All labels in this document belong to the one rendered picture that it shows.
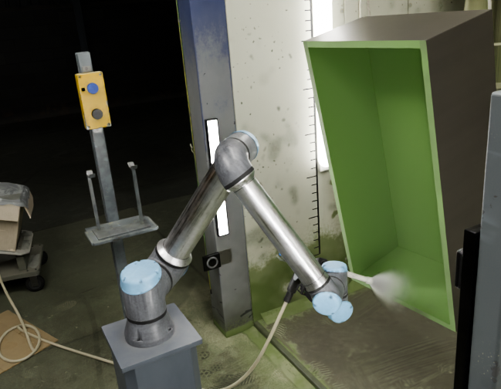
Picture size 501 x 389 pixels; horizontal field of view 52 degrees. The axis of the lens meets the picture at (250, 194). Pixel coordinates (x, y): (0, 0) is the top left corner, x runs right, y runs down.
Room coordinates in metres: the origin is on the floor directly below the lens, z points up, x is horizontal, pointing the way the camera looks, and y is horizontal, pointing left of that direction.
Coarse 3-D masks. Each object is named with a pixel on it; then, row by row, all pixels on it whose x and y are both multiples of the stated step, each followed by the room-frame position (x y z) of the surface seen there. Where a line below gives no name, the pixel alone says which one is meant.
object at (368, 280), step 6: (282, 258) 1.88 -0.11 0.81; (348, 276) 1.99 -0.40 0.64; (354, 276) 1.99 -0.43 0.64; (360, 276) 2.00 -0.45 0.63; (294, 282) 1.90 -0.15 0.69; (366, 282) 2.02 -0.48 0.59; (372, 282) 2.01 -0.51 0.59; (288, 288) 1.91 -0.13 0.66; (294, 288) 1.90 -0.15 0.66; (288, 294) 1.89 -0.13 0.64; (288, 300) 1.89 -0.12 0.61
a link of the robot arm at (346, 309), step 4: (344, 300) 1.60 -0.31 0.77; (344, 304) 1.58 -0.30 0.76; (348, 304) 1.59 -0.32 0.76; (340, 308) 1.58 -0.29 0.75; (344, 308) 1.58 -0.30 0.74; (348, 308) 1.59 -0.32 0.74; (352, 308) 1.60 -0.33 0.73; (340, 312) 1.58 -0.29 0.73; (344, 312) 1.59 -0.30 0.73; (348, 312) 1.59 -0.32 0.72; (352, 312) 1.60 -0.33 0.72; (328, 316) 1.60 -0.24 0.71; (332, 316) 1.57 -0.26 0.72; (336, 316) 1.58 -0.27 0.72; (340, 316) 1.58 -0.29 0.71; (344, 316) 1.59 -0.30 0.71; (348, 316) 1.59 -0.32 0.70; (336, 320) 1.58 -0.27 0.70; (340, 320) 1.58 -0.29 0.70; (344, 320) 1.59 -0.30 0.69
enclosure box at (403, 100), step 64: (320, 64) 2.21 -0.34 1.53; (384, 64) 2.30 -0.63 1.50; (448, 64) 1.72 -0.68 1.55; (320, 128) 2.20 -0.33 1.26; (384, 128) 2.38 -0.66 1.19; (448, 128) 1.72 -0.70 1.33; (384, 192) 2.41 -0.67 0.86; (448, 192) 1.73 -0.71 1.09; (384, 256) 2.40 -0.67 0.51; (448, 256) 1.74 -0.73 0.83; (448, 320) 1.85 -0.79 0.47
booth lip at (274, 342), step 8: (256, 328) 2.57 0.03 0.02; (264, 328) 2.54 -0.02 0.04; (264, 336) 2.49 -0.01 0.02; (272, 344) 2.41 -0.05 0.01; (280, 344) 2.37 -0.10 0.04; (280, 352) 2.33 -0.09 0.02; (288, 352) 2.30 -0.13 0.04; (288, 360) 2.26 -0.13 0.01; (296, 360) 2.22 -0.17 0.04; (296, 368) 2.19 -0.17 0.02; (304, 368) 2.16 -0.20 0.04; (304, 376) 2.13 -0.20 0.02; (312, 376) 2.10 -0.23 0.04; (312, 384) 2.07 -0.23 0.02; (320, 384) 2.03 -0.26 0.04
